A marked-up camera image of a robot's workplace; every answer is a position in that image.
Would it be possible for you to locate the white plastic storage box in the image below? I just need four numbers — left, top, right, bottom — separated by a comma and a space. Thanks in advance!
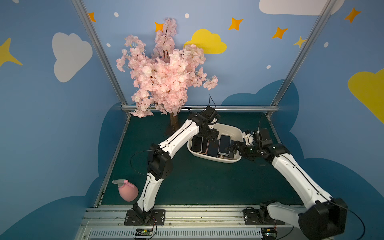
187, 123, 243, 164

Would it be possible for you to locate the circuit board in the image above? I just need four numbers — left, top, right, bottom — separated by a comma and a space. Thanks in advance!
261, 229, 277, 240
135, 229, 153, 238

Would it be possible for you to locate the phone light pink case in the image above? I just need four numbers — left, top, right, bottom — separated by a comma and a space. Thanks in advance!
207, 139, 220, 158

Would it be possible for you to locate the phone white case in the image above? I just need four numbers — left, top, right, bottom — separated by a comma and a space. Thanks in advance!
218, 135, 231, 156

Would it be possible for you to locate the right circuit board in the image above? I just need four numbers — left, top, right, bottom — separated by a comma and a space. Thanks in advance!
261, 229, 277, 240

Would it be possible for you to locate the brown tree base plate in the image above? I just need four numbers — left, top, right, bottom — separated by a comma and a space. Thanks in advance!
164, 123, 180, 136

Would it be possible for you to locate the left circuit board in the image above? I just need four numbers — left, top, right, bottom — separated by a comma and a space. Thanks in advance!
135, 229, 153, 238

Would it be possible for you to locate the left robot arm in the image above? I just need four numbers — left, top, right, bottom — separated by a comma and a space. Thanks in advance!
133, 107, 220, 219

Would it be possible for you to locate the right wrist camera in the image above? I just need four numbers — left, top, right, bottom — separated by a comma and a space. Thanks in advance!
254, 129, 273, 146

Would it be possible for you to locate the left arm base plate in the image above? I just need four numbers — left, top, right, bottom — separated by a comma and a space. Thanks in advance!
124, 209, 166, 226

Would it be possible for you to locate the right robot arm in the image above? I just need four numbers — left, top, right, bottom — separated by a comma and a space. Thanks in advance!
228, 141, 348, 240

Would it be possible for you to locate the pink cherry blossom tree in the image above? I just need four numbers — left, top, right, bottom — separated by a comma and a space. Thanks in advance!
116, 19, 218, 132

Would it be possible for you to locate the pink spray bottle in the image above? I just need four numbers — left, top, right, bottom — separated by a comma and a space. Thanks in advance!
112, 180, 139, 202

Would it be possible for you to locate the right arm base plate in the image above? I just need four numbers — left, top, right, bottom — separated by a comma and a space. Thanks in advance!
243, 208, 286, 226

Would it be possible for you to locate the phone beige case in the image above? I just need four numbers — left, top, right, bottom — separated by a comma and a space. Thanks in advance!
222, 152, 235, 159

